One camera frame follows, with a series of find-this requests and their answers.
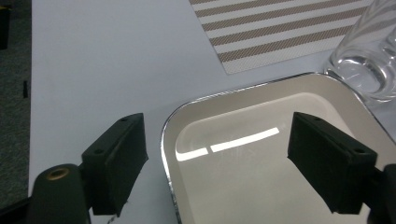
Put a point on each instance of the light blue table mat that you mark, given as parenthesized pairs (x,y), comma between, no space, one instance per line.
(109,62)

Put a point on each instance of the clear drinking glass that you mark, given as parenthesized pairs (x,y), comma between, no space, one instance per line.
(367,71)

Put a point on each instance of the white square plate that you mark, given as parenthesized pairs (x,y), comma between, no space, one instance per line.
(249,186)

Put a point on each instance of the striped woven placemat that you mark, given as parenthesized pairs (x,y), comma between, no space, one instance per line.
(264,31)

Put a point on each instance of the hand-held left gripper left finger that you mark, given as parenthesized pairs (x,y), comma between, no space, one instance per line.
(115,161)

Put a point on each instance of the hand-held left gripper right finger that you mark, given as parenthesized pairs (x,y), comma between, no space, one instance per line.
(333,161)

